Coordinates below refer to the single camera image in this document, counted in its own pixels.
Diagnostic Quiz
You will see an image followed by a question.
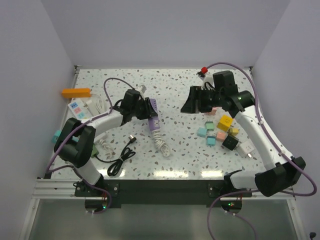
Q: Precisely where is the purple cable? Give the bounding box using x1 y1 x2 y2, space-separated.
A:
46 78 141 215
207 61 317 240

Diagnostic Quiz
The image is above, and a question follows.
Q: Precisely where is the green cube adapter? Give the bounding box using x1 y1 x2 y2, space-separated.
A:
204 121 215 131

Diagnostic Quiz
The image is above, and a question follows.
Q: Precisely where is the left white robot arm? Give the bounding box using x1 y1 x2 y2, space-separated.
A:
53 89 158 196

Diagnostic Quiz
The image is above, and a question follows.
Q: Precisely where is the long white power strip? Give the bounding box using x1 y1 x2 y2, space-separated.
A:
68 98 92 120

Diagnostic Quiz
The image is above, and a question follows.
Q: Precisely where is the light blue cube adapter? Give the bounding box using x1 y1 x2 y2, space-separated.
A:
197 127 207 137

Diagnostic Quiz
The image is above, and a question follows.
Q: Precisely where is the white strip cord bundle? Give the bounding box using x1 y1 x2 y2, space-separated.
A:
96 132 115 160

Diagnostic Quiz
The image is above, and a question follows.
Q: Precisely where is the black mounting base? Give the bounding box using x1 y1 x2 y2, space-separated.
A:
74 178 253 210

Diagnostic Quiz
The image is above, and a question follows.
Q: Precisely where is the orange power strip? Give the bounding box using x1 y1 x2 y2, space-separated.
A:
61 88 92 99

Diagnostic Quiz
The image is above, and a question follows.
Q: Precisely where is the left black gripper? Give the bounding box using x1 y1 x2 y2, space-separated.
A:
131 97 158 120

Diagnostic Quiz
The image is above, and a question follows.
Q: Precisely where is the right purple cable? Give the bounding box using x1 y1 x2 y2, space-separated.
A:
207 61 317 240

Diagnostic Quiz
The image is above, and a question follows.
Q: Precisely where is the small pink adapter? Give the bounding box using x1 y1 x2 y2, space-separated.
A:
216 131 227 142

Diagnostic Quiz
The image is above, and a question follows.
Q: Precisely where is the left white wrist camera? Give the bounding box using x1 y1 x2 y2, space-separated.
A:
135 84 147 95

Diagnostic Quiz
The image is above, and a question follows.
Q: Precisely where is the pink cube socket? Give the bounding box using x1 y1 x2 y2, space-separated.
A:
206 107 218 116

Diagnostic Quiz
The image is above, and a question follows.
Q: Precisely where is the white coiled cable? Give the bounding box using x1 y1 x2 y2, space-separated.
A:
152 129 172 158

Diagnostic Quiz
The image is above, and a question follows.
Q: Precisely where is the white cartoon cube socket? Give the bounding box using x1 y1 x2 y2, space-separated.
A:
236 141 255 158

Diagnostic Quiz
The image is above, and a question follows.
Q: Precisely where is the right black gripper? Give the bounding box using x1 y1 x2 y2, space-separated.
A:
180 86 223 114

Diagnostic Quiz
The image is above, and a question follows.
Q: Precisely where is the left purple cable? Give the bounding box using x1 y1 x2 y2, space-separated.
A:
46 78 141 215

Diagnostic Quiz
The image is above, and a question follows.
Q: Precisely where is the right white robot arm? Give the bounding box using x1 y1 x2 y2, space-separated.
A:
180 69 306 197

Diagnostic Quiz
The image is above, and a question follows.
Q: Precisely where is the black cube socket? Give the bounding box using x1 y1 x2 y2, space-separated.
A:
222 135 239 151

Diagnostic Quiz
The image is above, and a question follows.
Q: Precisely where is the small yellow blue adapter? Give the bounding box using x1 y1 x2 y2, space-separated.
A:
228 127 240 137

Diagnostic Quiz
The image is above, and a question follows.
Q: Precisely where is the white base cord bundle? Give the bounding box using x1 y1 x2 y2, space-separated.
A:
83 93 107 116

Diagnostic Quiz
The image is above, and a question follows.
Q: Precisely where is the teal cube adapter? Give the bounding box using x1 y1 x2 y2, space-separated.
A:
206 136 216 146

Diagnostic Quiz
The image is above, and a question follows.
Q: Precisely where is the green power strip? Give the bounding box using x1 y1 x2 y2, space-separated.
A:
91 145 99 158

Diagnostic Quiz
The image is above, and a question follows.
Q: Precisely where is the yellow cube socket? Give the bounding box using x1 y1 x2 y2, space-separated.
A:
217 115 233 132

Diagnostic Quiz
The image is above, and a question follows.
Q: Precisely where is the black cable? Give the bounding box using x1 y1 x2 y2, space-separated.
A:
96 136 137 177

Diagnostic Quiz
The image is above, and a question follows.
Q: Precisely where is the teal triangular power strip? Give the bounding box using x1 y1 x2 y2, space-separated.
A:
51 130 61 144

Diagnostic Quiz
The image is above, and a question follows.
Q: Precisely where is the purple power strip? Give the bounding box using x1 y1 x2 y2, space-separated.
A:
148 98 160 132

